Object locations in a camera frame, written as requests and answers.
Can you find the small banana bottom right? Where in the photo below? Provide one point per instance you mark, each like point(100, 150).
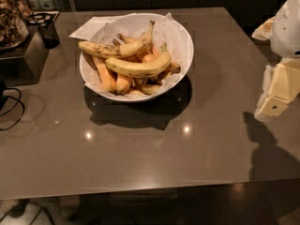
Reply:
point(150, 89)

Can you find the banana at right rim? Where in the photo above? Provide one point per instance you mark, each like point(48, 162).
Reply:
point(173, 67)

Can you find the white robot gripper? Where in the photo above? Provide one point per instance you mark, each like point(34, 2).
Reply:
point(287, 28)

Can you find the white paper bowl liner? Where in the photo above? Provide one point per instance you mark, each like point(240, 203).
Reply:
point(175, 38)

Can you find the dark square box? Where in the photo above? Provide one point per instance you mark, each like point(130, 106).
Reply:
point(24, 64)

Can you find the long spotted yellow banana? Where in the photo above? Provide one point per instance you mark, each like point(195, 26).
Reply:
point(119, 51)

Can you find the orange banana left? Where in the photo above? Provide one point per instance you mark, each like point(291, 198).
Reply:
point(107, 77)

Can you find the white paper sheet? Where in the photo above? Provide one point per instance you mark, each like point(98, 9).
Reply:
point(95, 26)

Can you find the black patterned coaster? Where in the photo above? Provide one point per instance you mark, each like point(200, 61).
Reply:
point(45, 19)

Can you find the white bowl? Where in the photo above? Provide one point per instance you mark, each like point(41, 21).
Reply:
point(137, 58)

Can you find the black mug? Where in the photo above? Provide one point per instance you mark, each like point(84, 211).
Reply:
point(49, 37)

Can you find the orange banana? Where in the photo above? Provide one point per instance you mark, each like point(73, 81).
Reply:
point(107, 77)
point(123, 83)

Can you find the orange banana middle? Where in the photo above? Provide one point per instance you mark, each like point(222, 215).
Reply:
point(123, 83)

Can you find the glass jar of snacks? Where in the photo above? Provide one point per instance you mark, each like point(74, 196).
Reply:
point(13, 28)

